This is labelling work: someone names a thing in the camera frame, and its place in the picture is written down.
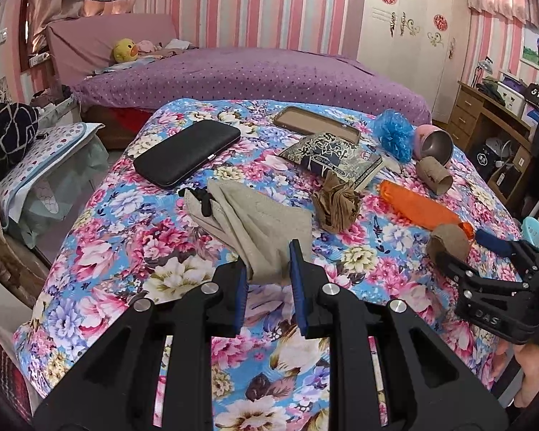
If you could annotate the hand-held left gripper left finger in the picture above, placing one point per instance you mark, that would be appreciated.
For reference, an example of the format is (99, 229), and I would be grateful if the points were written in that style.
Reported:
(240, 298)

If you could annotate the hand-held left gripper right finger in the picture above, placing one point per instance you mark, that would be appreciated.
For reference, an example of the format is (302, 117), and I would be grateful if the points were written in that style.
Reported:
(299, 289)

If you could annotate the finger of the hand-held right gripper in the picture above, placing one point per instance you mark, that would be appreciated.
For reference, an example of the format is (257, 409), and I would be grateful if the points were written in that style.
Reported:
(465, 274)
(494, 241)

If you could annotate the cardboard paper roll tube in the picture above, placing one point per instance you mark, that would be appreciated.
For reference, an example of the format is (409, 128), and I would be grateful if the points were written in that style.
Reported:
(433, 174)
(449, 240)

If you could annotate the person's right hand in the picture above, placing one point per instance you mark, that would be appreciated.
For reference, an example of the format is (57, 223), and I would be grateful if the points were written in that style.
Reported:
(536, 375)

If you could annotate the turquoise plastic stool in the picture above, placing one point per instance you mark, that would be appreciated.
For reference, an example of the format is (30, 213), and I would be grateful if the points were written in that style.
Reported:
(535, 233)

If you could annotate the beige folded cloth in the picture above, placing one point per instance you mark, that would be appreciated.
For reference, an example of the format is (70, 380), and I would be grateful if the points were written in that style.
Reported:
(251, 226)

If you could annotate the white small appliance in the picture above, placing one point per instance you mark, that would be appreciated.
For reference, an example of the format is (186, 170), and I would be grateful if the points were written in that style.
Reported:
(497, 148)

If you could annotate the crumpled brown stockings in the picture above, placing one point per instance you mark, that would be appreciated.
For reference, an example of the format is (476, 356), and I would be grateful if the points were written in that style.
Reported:
(337, 202)

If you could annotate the pink cup with metal inside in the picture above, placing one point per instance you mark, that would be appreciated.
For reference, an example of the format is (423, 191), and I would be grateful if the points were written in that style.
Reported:
(436, 143)

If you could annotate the floral printed blanket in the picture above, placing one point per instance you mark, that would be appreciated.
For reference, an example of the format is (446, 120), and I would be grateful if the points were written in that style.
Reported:
(116, 242)

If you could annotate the wooden desk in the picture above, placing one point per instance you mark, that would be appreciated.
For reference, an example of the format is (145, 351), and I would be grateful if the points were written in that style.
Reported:
(469, 107)

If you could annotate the blue mesh bath sponge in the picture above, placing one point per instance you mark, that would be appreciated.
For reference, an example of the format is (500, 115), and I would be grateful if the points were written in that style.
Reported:
(393, 132)

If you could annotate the white storage box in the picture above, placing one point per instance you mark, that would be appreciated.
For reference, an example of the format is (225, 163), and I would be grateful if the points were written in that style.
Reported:
(512, 92)

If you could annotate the black long wallet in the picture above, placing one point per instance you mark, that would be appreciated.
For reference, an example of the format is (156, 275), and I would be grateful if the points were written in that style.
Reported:
(184, 155)

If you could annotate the brown phone case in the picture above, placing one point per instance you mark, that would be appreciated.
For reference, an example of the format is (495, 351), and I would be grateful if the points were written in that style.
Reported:
(312, 121)

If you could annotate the cream wardrobe with decals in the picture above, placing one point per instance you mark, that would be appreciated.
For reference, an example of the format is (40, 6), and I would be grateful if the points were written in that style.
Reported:
(404, 63)

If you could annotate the purple dotted bed cover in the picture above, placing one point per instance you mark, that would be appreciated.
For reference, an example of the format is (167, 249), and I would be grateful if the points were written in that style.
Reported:
(251, 76)

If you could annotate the dotted white cushion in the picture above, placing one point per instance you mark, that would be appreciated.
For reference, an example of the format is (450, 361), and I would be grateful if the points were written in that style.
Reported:
(40, 161)

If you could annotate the red plaid cloth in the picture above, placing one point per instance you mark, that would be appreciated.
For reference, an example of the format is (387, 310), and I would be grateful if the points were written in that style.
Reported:
(2, 377)

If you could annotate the pile of light clothes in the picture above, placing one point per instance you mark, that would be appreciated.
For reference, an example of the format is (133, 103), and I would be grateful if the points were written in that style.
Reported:
(177, 47)

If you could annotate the pink plush toy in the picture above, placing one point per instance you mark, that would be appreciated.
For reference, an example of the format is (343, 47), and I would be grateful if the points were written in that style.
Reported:
(146, 46)

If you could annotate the yellow duck plush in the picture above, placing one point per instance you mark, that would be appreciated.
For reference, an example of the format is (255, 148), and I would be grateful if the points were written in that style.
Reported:
(125, 50)

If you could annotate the dark cloth with light lines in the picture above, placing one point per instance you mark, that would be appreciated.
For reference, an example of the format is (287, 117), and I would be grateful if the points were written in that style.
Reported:
(13, 130)

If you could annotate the pink bed headboard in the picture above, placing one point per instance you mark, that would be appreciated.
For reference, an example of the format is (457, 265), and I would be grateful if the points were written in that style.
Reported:
(85, 45)

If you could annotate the white power strip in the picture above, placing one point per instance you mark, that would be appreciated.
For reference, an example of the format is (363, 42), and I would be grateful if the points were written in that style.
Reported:
(39, 59)

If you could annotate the shiny pink curtain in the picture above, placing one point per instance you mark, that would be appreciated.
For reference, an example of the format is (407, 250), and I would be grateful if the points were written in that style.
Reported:
(49, 0)

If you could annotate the white wall socket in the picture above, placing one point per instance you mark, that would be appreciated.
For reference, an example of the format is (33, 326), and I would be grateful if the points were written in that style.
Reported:
(1, 37)

